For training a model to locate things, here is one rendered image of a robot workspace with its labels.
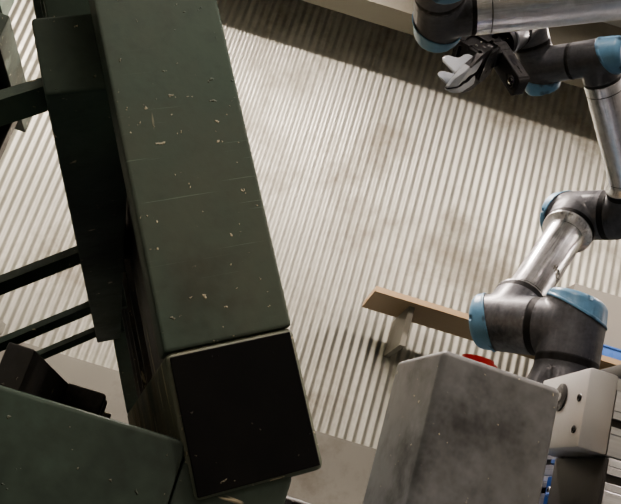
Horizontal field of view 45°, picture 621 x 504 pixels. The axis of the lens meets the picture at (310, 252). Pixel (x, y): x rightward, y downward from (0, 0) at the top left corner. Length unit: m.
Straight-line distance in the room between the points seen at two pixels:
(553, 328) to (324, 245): 3.24
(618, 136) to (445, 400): 1.12
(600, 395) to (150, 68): 0.58
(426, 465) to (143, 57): 0.43
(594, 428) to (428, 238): 3.91
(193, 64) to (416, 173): 4.23
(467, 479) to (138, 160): 0.39
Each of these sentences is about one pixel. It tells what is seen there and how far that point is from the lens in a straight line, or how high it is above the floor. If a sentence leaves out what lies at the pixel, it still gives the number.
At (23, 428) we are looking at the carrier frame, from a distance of 0.63.
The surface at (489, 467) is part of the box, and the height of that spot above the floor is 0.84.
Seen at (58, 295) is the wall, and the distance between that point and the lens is 4.62.
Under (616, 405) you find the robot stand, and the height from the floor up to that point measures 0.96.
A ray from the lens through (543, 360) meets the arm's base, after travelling 1.47.
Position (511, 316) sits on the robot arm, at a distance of 1.52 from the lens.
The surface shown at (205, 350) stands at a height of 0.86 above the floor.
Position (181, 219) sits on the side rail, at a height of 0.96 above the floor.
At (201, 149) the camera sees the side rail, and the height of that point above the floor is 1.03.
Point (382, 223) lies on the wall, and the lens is 4.73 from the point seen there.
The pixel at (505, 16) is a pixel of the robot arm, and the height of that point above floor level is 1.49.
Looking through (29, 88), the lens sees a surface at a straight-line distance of 0.81.
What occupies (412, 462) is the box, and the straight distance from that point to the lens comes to 0.68.
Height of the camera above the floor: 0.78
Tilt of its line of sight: 17 degrees up
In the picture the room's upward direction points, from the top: 17 degrees clockwise
